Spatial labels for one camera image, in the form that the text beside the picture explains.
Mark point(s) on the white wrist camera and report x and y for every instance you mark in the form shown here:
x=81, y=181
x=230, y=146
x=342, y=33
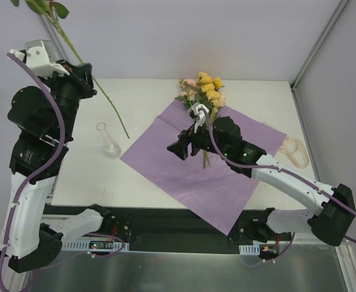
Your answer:
x=39, y=56
x=199, y=112

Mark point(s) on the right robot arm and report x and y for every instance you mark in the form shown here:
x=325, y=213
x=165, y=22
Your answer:
x=328, y=211

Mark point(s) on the pink flower stem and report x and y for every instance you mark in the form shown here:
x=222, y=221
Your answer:
x=62, y=12

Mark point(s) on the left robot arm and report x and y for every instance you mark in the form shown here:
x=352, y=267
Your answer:
x=32, y=243

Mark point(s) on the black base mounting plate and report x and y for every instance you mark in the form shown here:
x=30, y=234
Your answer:
x=180, y=230

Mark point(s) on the aluminium frame post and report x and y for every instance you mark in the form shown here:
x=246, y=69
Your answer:
x=328, y=28
x=52, y=30

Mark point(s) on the peach flower bunch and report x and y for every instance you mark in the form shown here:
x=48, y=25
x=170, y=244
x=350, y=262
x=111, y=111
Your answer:
x=189, y=92

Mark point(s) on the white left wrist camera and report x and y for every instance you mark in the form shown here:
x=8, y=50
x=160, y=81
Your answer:
x=39, y=56

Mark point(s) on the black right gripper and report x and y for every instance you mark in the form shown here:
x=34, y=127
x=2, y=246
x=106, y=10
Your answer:
x=188, y=140

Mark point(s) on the clear glass vase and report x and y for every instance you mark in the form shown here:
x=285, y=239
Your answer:
x=111, y=147

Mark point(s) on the yellow flower bunch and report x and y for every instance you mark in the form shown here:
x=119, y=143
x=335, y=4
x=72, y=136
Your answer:
x=209, y=91

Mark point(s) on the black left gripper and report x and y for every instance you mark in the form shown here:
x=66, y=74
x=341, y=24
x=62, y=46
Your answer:
x=82, y=80

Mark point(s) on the right aluminium frame post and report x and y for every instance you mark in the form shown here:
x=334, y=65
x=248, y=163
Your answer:
x=328, y=28

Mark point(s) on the left aluminium frame post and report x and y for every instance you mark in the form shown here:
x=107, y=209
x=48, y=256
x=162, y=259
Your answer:
x=52, y=30

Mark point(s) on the cream ribbon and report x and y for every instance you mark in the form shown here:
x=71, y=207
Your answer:
x=293, y=152

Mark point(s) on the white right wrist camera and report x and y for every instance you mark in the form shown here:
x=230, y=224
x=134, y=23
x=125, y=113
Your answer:
x=199, y=112

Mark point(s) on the pink and purple wrapping paper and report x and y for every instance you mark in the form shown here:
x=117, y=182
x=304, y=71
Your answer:
x=153, y=177

